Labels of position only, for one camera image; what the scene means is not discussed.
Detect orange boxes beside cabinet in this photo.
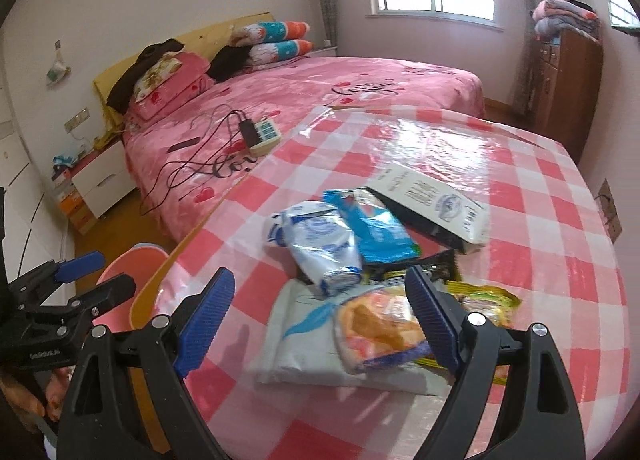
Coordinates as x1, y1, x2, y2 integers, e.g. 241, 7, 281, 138
53, 172, 98, 235

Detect blue white bag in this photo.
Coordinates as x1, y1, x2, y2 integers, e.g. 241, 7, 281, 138
322, 188, 421, 264

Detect black charging cables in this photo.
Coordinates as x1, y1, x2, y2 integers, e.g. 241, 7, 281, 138
138, 106, 252, 217

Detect black garment on bed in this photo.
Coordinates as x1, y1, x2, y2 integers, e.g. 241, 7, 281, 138
206, 46, 250, 82

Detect white bedside cabinet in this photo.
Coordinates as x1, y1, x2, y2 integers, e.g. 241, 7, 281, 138
72, 141, 137, 218

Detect person's left hand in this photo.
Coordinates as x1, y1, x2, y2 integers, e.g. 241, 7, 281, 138
1, 367, 74, 433

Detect white built-in wardrobe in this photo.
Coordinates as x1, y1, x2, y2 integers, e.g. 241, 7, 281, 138
0, 85, 75, 281

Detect wall hanging pouch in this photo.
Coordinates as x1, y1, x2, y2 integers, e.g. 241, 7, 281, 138
46, 40, 70, 87

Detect wall switch plate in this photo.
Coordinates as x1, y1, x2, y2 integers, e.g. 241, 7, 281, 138
64, 108, 90, 134

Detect folded blankets pile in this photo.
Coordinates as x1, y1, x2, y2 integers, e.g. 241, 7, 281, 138
532, 0, 601, 42

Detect orange bread wrapper pack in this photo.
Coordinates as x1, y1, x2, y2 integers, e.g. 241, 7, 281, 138
334, 285, 432, 373

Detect white power strip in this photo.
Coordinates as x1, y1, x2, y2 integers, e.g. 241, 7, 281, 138
250, 119, 282, 157

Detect lower cartoon bolster pillow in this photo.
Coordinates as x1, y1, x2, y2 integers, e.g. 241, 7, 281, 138
248, 39, 314, 65

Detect pink bed with bedspread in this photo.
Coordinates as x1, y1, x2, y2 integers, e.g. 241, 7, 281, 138
124, 56, 485, 241

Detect yellow-green snack bag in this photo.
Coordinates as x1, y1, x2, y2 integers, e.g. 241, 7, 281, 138
414, 280, 522, 386

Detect pink heart pillow stack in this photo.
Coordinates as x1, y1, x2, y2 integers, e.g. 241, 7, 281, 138
127, 51, 213, 123

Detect black power adapter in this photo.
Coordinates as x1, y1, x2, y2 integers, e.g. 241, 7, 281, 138
239, 119, 262, 148

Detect red checked plastic tablecloth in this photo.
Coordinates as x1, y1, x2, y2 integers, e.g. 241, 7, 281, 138
150, 104, 632, 460

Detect pink plastic trash bin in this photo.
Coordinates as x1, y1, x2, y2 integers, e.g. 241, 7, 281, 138
93, 243, 168, 333

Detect black phone on bed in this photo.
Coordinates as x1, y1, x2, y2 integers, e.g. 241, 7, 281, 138
166, 137, 201, 153

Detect floral small pillow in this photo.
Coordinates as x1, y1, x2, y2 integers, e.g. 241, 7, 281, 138
131, 52, 182, 103

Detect brown wooden dresser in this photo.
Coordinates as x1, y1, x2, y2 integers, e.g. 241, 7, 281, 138
530, 30, 603, 162

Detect black gold coffee sachet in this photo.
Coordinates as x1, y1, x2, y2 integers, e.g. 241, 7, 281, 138
367, 250, 462, 284

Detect large pale blue-feather bag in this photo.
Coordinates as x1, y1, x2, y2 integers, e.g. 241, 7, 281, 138
250, 279, 448, 396

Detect wall socket with cable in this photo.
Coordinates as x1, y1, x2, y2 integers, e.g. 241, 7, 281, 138
594, 179, 623, 243

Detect white blue plastic bottle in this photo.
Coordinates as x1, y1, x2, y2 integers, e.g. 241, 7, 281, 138
264, 201, 362, 297

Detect dark brown garment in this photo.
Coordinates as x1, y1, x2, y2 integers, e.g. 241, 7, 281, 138
106, 38, 184, 114

